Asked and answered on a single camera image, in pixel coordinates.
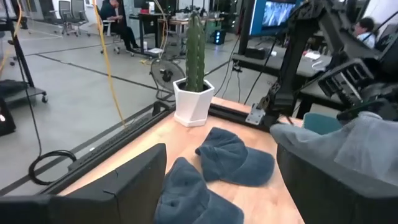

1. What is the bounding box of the black desk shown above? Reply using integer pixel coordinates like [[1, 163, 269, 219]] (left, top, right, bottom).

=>
[[129, 12, 224, 58]]

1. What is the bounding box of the black floor fan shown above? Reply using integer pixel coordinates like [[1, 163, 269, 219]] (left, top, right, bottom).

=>
[[149, 58, 187, 103]]

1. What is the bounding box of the black computer with blue light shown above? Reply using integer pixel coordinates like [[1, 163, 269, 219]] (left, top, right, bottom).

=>
[[213, 29, 227, 45]]

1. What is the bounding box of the large blue-screen monitor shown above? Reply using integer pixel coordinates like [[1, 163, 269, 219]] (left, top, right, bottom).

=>
[[250, 0, 300, 37]]

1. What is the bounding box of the yellow hanging cable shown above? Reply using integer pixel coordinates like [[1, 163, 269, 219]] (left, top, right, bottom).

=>
[[92, 0, 127, 128], [0, 0, 23, 77]]

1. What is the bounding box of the black rolling cart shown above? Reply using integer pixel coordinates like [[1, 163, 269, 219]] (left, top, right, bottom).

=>
[[0, 0, 49, 106]]

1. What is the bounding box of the coiled black floor cable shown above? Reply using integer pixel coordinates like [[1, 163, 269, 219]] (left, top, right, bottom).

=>
[[27, 149, 78, 187]]

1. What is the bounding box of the silver corner bracket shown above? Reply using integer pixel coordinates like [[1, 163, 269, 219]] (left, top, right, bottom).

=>
[[245, 103, 267, 126]]

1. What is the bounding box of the black side table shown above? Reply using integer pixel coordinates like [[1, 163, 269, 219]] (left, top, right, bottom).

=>
[[231, 51, 332, 78]]

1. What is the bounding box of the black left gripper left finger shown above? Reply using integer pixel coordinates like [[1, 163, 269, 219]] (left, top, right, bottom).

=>
[[49, 142, 168, 224]]

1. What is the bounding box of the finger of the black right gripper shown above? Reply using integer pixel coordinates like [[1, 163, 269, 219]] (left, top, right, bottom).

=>
[[336, 98, 388, 122]]

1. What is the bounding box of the tall green cactus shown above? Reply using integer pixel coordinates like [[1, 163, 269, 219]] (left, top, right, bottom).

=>
[[185, 11, 206, 93]]

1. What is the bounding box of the white faceted plant pot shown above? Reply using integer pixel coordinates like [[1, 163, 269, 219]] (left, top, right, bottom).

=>
[[172, 77, 215, 128]]

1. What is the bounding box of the black monitor stand post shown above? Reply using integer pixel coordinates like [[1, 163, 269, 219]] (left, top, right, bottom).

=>
[[238, 0, 256, 57]]

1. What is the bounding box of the dark blue baseball cap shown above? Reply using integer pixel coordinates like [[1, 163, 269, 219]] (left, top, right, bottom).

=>
[[195, 126, 276, 188], [154, 156, 245, 224]]

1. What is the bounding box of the light grey-blue baseball cap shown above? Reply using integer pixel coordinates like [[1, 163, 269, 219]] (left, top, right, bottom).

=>
[[269, 111, 398, 189]]

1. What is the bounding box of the person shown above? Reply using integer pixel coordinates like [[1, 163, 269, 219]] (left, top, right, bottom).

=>
[[98, 0, 141, 53], [353, 17, 377, 50]]

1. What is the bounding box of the grey office chair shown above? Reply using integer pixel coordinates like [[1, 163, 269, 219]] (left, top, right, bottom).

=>
[[57, 0, 73, 35], [70, 0, 91, 37]]

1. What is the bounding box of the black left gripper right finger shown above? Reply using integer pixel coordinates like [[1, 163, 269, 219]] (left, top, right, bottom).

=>
[[275, 143, 398, 224]]

